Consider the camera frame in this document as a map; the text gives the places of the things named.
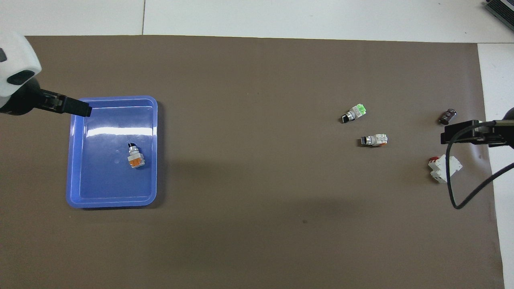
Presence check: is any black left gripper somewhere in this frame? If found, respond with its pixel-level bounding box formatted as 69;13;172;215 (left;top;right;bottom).
0;78;92;118

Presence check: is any orange selector switch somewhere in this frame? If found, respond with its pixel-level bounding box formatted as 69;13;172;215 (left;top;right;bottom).
127;142;146;169

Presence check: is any brown table mat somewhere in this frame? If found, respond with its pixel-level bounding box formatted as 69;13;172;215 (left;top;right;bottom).
0;35;506;289

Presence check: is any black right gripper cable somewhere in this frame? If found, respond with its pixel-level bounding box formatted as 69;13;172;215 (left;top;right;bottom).
446;120;514;210

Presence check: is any white circuit breaker red lever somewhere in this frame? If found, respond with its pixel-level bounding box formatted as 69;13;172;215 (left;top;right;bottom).
428;155;463;183

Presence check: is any blue plastic tray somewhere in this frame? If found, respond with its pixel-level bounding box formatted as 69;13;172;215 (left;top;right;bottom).
66;96;158;209

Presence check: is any green selector switch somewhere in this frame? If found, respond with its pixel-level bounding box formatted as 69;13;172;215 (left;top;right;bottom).
341;104;368;124

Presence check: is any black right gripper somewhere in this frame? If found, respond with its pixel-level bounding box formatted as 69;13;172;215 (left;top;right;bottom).
441;108;514;148

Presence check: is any grey ribbed device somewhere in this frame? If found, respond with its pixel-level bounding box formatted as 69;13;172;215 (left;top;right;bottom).
484;0;514;33

